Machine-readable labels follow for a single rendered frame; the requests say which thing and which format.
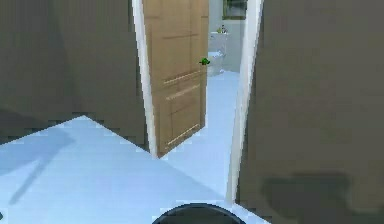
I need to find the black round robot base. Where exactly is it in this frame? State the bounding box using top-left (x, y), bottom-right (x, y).
top-left (151, 202), bottom-right (248, 224)

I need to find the brown wooden room door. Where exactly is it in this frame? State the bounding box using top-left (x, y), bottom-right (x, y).
top-left (142, 0), bottom-right (210, 159)

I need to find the white toilet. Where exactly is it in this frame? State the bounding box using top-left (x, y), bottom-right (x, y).
top-left (207, 31), bottom-right (229, 77)

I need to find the white door frame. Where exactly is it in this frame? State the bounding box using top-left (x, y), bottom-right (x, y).
top-left (131, 0), bottom-right (265, 204)

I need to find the dark framed wall picture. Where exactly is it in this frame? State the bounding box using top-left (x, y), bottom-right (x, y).
top-left (222, 0), bottom-right (249, 21)

